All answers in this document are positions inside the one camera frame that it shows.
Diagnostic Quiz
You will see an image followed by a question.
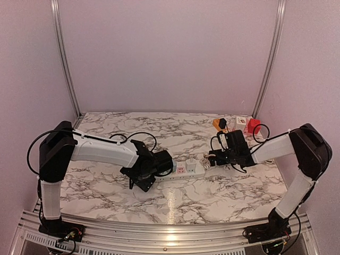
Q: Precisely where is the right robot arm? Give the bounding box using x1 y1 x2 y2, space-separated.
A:
207 123 333 238

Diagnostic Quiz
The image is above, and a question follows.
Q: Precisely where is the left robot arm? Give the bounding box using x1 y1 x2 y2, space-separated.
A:
26 121 174 236

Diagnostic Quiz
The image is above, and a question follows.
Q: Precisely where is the red cube socket adapter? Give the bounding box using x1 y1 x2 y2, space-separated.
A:
247 118 261 134

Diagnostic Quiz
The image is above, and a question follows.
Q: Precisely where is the right aluminium frame post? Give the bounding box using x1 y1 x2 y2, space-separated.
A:
252 0 287 118

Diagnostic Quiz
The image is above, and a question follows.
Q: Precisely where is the white travel adapter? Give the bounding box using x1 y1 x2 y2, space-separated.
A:
234 116 247 132

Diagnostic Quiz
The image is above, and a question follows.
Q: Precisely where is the left aluminium frame post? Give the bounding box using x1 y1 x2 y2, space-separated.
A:
50 0 82 119

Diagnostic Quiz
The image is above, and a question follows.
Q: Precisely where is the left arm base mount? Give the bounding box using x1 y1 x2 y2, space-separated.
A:
39 213 85 242

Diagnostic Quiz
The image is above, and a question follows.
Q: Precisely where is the white pastel power strip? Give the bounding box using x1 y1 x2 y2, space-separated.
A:
157 160 206 181

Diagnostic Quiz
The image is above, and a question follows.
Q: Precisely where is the pink cable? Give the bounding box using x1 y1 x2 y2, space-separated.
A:
199 154 215 171

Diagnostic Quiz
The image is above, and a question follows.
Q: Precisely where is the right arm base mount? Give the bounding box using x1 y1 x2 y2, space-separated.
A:
242 208 292 243

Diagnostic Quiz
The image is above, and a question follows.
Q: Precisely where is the front aluminium rail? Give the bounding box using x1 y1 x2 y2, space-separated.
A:
7 210 321 254

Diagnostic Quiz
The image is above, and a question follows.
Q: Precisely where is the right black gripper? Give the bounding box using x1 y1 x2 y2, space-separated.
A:
208 149 237 166

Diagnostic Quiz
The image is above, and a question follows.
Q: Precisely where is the black adapter with cable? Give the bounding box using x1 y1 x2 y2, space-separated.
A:
217 118 228 132

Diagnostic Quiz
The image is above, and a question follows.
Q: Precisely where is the orange power strip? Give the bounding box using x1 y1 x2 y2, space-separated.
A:
212 118 229 133

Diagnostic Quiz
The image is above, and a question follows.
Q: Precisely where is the white usb charger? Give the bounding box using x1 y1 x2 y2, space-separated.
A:
185 158 197 173

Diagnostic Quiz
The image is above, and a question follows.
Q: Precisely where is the pink triangular power strip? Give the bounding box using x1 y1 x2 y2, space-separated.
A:
242 127 254 136

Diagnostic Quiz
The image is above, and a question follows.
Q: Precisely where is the aluminium frame post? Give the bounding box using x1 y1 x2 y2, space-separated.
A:
252 0 287 118
50 0 82 119

